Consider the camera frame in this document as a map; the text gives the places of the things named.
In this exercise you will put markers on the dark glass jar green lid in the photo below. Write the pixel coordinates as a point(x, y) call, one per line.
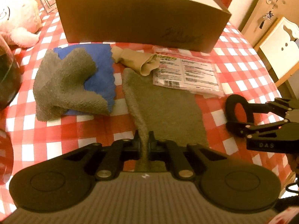
point(8, 79)

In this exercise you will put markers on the red and white packet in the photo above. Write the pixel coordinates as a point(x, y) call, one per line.
point(286, 217)

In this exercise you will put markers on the wooden door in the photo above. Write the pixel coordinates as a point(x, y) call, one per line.
point(252, 9)

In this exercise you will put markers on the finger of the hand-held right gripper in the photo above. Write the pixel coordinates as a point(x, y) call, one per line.
point(259, 128)
point(268, 107)

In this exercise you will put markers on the beige stocking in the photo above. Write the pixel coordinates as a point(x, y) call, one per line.
point(133, 59)

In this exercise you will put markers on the pink plush pig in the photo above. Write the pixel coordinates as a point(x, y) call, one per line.
point(16, 16)

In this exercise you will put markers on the olive grey towel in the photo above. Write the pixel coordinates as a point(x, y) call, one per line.
point(163, 107)

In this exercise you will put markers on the fluffy grey cloth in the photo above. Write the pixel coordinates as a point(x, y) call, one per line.
point(63, 81)

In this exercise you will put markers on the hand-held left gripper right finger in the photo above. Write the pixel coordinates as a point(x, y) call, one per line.
point(153, 142)

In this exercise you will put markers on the blue cloth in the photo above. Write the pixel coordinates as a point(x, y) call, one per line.
point(100, 70)

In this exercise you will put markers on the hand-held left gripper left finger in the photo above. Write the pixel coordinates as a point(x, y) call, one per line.
point(136, 142)

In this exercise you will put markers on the red checkered tablecloth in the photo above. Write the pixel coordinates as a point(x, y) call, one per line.
point(70, 135)

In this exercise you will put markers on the white wooden chair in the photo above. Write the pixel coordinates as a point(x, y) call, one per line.
point(275, 42)

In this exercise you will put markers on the brown cardboard box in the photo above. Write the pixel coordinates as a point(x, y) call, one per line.
point(128, 16)

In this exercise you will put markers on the plastic bag of cotton swabs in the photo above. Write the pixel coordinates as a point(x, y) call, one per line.
point(186, 74)

